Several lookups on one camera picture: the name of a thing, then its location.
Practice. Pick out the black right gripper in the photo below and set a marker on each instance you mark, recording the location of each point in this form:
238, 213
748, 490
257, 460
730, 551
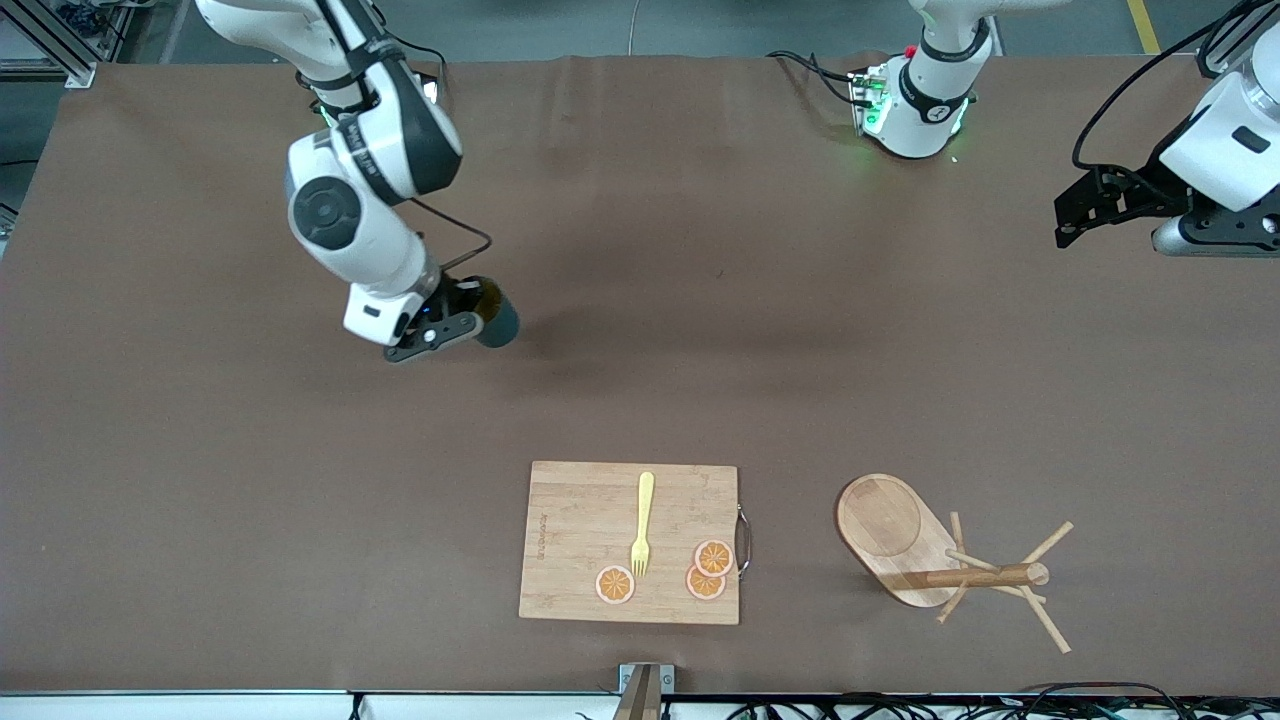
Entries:
462, 296

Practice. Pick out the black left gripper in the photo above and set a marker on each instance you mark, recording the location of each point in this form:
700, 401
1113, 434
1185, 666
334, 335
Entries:
1143, 192

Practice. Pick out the teal mug with yellow inside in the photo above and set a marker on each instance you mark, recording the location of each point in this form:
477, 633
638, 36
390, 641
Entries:
500, 325

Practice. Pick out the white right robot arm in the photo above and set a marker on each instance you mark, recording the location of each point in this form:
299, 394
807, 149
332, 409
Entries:
365, 250

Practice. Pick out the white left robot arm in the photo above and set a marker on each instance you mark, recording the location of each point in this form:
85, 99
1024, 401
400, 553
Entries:
925, 100

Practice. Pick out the wooden mug tree rack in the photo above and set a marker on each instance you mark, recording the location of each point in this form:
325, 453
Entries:
875, 520

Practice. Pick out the yellow plastic fork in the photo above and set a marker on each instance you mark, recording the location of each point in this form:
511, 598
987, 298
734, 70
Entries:
645, 500

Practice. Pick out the orange slice toy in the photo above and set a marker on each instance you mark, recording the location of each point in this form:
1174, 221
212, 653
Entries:
615, 585
714, 557
703, 587

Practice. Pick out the aluminium frame profile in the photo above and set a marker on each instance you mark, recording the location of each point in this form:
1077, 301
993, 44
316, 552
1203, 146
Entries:
60, 45
1215, 55

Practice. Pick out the metal table edge bracket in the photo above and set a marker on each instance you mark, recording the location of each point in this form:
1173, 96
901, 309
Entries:
645, 690

